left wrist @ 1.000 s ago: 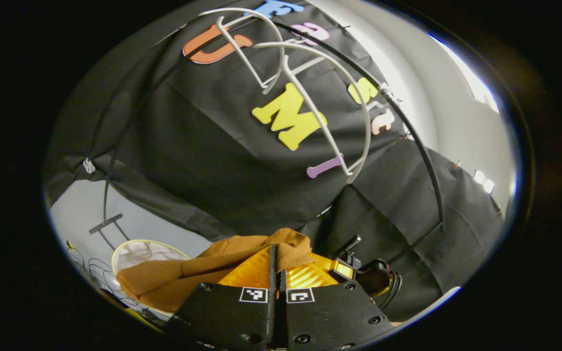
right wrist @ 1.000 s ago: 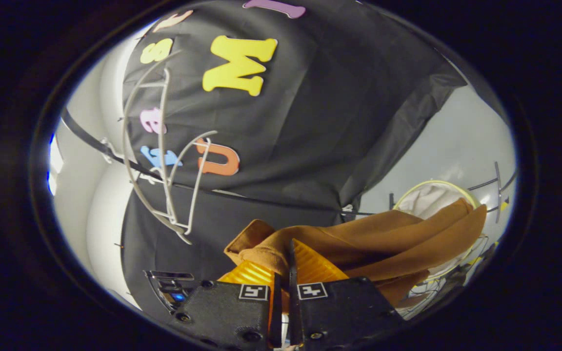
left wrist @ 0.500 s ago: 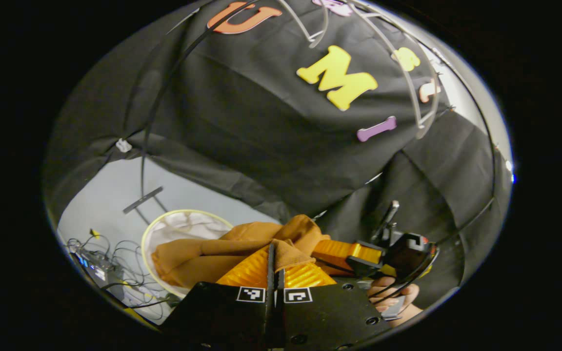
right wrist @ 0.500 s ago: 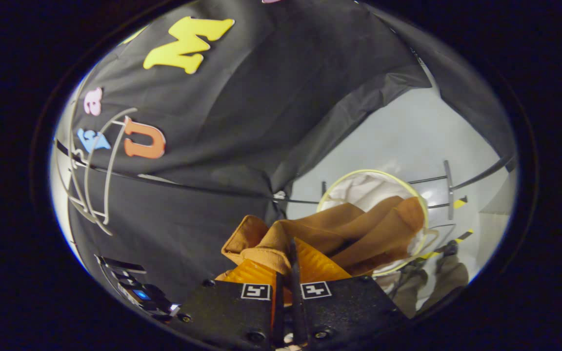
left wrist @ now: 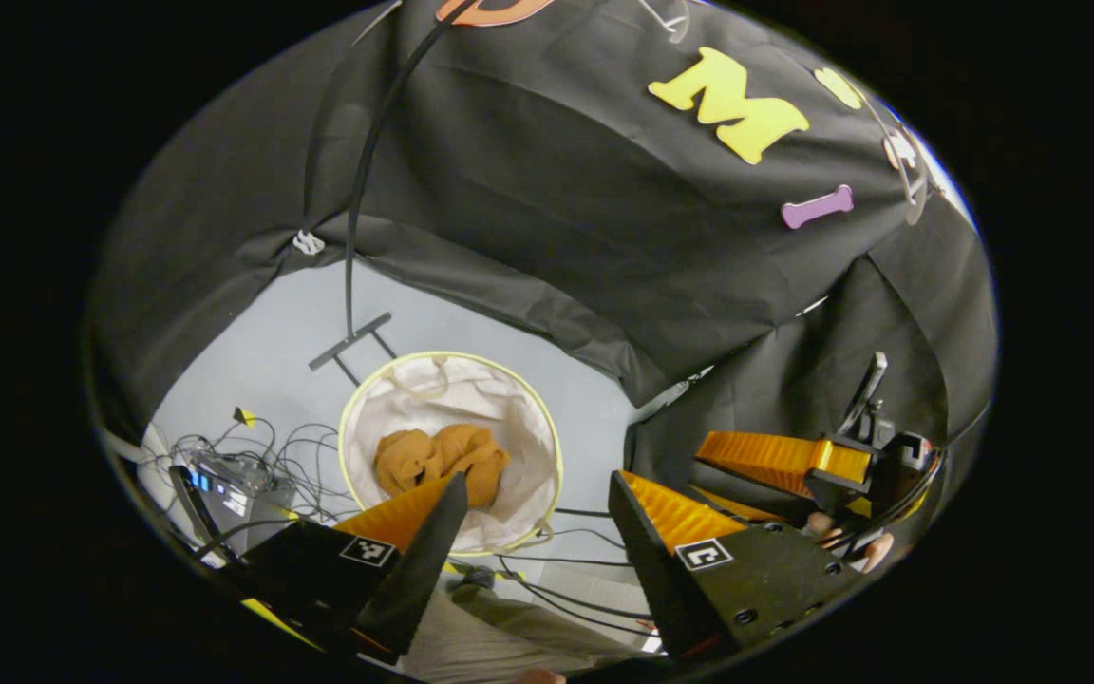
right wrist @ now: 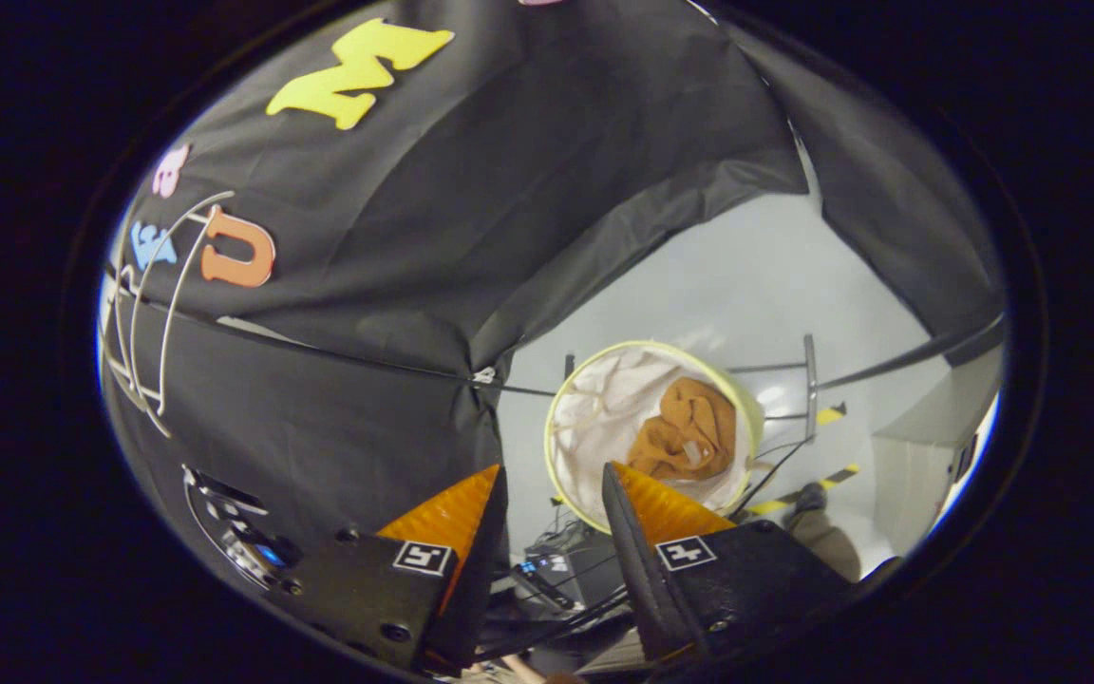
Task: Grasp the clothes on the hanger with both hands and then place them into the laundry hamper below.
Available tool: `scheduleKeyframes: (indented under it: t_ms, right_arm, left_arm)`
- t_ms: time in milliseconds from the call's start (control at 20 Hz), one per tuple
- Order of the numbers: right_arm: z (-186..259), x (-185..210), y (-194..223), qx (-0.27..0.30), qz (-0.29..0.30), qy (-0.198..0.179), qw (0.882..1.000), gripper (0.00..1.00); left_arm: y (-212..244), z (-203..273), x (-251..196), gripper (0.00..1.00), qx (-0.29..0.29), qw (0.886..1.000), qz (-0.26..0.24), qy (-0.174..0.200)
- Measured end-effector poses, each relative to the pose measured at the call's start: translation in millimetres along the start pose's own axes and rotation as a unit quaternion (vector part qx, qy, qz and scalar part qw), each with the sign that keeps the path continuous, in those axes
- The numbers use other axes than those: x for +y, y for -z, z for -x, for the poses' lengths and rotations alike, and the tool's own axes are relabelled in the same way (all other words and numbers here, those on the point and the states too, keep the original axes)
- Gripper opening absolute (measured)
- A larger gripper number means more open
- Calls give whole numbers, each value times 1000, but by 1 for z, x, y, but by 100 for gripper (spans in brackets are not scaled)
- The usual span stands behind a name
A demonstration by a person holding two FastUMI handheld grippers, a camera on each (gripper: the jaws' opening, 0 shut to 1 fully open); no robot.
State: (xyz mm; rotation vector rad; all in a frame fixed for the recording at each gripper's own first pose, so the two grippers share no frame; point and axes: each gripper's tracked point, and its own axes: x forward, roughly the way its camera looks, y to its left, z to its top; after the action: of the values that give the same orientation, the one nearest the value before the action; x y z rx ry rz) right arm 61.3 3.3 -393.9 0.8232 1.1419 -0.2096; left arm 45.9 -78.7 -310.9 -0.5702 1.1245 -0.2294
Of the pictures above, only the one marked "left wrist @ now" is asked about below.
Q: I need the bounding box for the brown jacket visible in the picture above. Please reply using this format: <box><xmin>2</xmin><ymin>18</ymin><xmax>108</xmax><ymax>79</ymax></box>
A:
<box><xmin>374</xmin><ymin>423</ymin><xmax>512</xmax><ymax>509</ymax></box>

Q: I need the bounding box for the tangle of black cables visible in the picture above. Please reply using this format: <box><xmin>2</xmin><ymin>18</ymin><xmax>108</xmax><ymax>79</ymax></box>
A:
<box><xmin>162</xmin><ymin>416</ymin><xmax>350</xmax><ymax>533</ymax></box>

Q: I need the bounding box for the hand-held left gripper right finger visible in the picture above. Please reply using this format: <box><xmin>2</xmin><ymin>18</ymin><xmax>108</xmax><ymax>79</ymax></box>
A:
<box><xmin>609</xmin><ymin>470</ymin><xmax>866</xmax><ymax>661</ymax></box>

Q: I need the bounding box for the black backdrop cloth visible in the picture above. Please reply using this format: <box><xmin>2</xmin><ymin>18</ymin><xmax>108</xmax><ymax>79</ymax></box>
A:
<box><xmin>86</xmin><ymin>0</ymin><xmax>999</xmax><ymax>533</ymax></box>

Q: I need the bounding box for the white laundry hamper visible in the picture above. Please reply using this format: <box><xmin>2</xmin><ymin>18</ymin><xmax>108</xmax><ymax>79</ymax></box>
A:
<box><xmin>338</xmin><ymin>351</ymin><xmax>565</xmax><ymax>559</ymax></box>

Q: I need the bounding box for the black clothes rack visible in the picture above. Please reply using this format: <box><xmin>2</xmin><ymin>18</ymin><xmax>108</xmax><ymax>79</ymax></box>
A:
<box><xmin>308</xmin><ymin>0</ymin><xmax>458</xmax><ymax>389</ymax></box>

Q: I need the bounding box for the person's trouser leg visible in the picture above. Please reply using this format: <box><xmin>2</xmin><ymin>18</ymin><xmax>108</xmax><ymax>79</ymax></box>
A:
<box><xmin>400</xmin><ymin>579</ymin><xmax>648</xmax><ymax>680</ymax></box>

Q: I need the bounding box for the black floor cable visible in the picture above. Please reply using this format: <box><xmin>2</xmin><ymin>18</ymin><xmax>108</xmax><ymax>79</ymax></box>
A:
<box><xmin>500</xmin><ymin>560</ymin><xmax>659</xmax><ymax>637</ymax></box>

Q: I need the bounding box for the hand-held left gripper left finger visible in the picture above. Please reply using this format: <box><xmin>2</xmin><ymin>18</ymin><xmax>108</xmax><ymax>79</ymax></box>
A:
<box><xmin>224</xmin><ymin>472</ymin><xmax>469</xmax><ymax>666</ymax></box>

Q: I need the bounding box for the grey electronics box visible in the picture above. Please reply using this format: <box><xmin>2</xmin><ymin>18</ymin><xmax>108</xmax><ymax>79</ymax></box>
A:
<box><xmin>172</xmin><ymin>456</ymin><xmax>296</xmax><ymax>561</ymax></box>

